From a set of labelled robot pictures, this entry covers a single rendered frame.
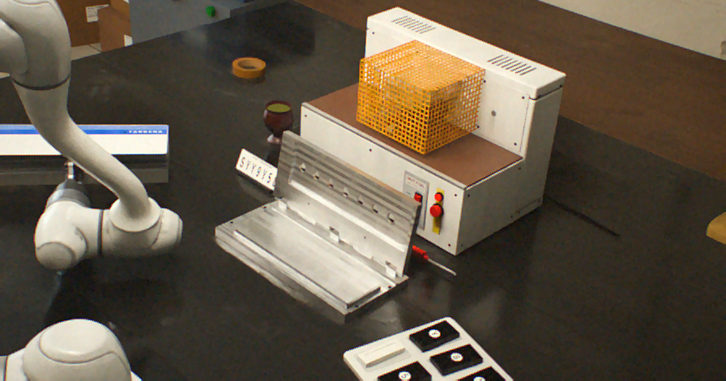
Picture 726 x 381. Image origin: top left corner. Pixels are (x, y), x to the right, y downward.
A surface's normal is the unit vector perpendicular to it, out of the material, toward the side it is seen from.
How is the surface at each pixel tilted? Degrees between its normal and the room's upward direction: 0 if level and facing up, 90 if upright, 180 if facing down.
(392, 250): 80
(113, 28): 90
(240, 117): 0
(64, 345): 9
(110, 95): 0
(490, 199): 90
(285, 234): 0
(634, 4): 90
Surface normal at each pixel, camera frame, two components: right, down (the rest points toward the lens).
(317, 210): -0.68, 0.17
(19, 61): 0.36, 0.74
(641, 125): 0.06, -0.86
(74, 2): 0.58, 0.44
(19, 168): 0.14, 0.51
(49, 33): 0.77, 0.41
